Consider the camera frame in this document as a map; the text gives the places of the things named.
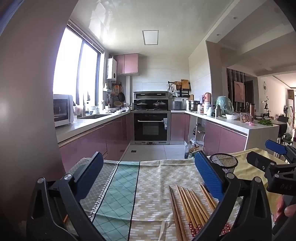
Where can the patterned green beige tablecloth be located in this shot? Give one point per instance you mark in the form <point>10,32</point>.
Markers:
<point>150,185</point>

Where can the small plastic bag of vegetables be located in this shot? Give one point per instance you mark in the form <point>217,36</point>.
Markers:
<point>288,133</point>

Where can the hanging frying pan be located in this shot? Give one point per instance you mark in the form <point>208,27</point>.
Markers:
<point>121,96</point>

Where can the black mesh pen holder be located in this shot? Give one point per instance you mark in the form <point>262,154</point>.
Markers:
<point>224,161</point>

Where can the black wok with lid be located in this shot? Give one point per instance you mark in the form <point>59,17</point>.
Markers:
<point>141,106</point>

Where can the amber plastic oil bottle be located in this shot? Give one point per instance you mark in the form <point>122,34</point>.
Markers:
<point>195,148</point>

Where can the dark dining chair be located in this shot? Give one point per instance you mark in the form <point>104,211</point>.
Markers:
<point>283,119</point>

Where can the kitchen window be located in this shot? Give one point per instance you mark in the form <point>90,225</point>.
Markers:
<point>69,64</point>

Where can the black built-in oven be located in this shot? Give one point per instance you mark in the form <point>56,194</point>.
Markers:
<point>151,126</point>

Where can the pink peninsula base cabinets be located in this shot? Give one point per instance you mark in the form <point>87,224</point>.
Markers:
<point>222,139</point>

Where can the plastic bottle with dark liquid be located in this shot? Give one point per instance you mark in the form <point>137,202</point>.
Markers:
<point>188,150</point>

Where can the black pot with glass lid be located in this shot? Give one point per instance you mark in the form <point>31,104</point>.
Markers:
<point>160,105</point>

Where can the stainless steel stock pot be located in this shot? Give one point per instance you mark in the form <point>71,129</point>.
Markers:
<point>193,106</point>

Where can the framed wall painting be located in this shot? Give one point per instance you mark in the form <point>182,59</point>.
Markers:
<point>239,91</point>

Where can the steel range hood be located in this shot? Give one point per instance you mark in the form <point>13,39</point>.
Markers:
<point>151,95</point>

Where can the yellow checked cloth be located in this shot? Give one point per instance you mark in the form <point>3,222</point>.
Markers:
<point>241,166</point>

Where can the person's right hand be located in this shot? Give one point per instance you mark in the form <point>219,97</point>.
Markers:
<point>283,207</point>

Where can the clear plastic egg box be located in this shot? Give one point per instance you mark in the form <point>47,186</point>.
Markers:
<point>246,118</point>

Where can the square ceiling light panel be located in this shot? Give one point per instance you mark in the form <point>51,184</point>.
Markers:
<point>150,37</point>

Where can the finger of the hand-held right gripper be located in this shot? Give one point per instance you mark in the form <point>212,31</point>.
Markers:
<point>276,147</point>
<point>257,160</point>

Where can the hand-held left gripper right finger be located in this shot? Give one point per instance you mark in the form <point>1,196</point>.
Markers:
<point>208,176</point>

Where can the pink sink base cabinets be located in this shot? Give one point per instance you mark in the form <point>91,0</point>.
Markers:
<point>92,143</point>

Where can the white bowl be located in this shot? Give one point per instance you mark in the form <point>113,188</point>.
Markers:
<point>231,117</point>

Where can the black wall rack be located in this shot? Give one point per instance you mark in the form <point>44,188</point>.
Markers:
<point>185,92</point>

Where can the steel thermos bottle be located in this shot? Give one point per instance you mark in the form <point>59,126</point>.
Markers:
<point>218,111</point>

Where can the steel sink faucet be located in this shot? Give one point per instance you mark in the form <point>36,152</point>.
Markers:
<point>85,107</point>

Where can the pink kettle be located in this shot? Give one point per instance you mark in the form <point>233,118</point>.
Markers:
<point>207,97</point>

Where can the pink wall cabinets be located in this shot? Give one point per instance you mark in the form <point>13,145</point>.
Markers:
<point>127,63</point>

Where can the bundle of wooden chopsticks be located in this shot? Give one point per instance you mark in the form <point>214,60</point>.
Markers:
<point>192,208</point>

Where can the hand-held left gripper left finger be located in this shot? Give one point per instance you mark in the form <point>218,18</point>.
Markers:
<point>92,171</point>

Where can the wooden cutting board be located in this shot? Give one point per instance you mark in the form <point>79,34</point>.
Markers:
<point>184,84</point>

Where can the white wall water heater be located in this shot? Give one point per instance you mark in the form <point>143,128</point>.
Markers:
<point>111,68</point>

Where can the green vegetables bunch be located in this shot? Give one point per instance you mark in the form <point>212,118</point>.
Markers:
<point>265,122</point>

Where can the grey refrigerator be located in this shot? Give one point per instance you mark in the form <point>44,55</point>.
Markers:
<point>27,92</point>

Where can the white microwave oven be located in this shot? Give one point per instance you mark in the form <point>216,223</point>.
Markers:
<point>62,110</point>

